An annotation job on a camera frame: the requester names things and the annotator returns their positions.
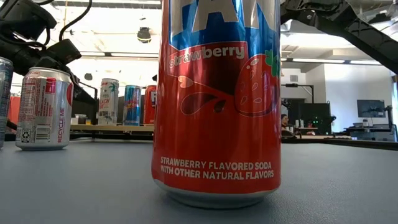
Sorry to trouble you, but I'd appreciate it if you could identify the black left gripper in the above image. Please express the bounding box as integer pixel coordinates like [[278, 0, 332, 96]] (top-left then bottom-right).
[[0, 46, 97, 105]]

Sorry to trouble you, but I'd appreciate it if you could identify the clear glass can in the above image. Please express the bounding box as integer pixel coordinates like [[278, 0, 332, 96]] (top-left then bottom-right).
[[98, 78, 120, 126]]

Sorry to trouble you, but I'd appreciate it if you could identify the blue silver Red Bull can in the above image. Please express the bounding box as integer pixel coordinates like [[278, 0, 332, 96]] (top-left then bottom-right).
[[123, 85, 142, 126], [0, 57, 14, 149]]

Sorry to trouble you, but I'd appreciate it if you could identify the red Fanta soda can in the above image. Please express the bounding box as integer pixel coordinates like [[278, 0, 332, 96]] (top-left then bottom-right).
[[151, 0, 282, 209], [142, 85, 158, 126]]

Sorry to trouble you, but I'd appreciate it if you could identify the black cabinet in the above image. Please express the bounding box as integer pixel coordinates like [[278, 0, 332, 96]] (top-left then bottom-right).
[[72, 90, 99, 125]]

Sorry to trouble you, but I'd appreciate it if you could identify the silver Diet Coke can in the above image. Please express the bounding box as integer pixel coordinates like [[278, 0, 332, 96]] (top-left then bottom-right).
[[14, 67, 75, 152]]

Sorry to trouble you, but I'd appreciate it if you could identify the wooden tray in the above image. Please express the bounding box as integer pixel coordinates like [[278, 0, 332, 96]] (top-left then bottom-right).
[[70, 79, 155, 133]]

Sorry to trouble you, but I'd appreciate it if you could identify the orange panel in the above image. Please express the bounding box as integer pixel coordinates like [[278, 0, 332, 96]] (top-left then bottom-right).
[[7, 95, 24, 129]]

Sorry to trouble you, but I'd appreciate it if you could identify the person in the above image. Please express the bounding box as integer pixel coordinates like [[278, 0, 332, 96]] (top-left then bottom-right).
[[281, 113, 293, 131]]

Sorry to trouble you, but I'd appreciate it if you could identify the cluttered office desk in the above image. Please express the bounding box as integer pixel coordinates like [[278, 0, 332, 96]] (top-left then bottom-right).
[[341, 123, 398, 142]]

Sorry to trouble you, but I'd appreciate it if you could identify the dark computer monitor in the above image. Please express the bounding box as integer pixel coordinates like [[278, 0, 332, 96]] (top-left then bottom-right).
[[356, 99, 386, 118]]

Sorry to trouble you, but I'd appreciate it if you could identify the black monitor stand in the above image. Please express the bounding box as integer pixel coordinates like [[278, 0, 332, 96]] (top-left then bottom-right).
[[384, 105, 395, 131]]

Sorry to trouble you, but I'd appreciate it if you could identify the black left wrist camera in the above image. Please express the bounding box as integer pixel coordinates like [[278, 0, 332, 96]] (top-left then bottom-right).
[[40, 39, 82, 66]]

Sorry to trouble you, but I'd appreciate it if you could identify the yellow power cable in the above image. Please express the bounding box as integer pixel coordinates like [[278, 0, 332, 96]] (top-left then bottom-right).
[[62, 0, 68, 40]]

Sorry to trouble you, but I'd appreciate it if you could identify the black camera cable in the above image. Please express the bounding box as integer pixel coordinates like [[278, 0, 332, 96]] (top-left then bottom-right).
[[58, 0, 93, 43]]

